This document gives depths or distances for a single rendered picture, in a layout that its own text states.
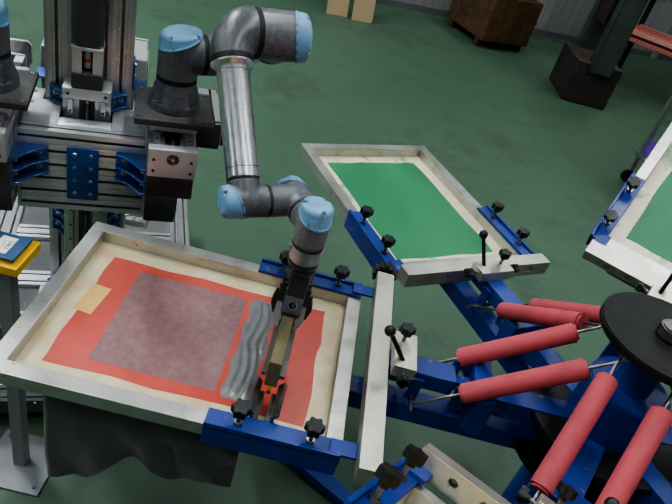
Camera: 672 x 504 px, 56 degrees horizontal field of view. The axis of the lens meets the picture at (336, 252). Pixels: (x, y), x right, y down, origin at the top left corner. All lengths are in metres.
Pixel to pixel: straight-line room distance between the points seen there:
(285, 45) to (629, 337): 1.02
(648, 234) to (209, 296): 1.47
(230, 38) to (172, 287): 0.68
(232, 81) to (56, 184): 0.81
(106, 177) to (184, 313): 0.56
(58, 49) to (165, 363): 1.01
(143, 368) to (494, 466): 1.80
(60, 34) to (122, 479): 1.51
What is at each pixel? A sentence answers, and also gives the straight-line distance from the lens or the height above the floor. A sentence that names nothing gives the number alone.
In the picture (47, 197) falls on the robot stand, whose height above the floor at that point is 0.94.
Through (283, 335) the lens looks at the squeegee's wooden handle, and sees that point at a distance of 1.48.
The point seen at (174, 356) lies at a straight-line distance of 1.59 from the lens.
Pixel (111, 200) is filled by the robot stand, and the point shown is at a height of 0.95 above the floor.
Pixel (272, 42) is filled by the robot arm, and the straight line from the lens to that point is 1.52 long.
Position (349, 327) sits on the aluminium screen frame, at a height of 0.99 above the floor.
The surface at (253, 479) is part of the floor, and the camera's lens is 2.56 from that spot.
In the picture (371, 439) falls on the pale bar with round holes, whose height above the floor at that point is 1.04.
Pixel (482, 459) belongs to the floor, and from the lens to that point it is 2.94.
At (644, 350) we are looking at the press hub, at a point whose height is 1.32.
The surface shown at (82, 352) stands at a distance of 1.60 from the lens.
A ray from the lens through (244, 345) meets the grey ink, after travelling 1.64.
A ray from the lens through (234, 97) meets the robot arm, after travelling 1.45.
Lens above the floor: 2.12
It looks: 35 degrees down
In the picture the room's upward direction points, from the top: 17 degrees clockwise
